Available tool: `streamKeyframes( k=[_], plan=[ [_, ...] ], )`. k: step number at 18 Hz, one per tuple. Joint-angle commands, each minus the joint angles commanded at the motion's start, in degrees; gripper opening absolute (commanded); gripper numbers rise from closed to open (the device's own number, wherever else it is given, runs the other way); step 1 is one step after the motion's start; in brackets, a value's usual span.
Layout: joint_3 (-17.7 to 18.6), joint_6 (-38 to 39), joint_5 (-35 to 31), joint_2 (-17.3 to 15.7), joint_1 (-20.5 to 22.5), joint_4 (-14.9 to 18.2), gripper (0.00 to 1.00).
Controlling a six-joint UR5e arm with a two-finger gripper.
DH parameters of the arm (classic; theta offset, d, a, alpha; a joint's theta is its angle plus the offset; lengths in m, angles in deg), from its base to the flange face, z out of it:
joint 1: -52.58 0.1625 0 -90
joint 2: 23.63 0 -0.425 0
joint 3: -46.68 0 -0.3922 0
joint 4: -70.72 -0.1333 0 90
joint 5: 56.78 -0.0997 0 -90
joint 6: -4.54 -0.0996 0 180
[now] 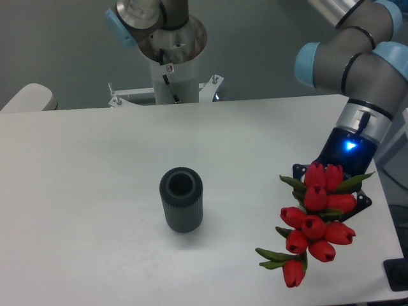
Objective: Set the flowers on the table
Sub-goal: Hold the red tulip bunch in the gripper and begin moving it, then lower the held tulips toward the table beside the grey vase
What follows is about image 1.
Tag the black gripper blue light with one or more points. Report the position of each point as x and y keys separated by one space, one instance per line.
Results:
x=354 y=153

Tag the red tulip bouquet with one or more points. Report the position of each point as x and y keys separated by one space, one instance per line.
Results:
x=314 y=227

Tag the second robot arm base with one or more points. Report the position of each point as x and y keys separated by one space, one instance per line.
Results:
x=164 y=31

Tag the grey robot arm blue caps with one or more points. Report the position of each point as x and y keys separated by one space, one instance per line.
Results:
x=363 y=63

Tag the black device at table edge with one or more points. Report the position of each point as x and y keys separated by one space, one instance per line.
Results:
x=396 y=273

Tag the dark grey ribbed vase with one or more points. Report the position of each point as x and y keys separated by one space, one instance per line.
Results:
x=181 y=192

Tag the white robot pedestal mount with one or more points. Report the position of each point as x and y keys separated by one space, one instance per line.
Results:
x=171 y=84

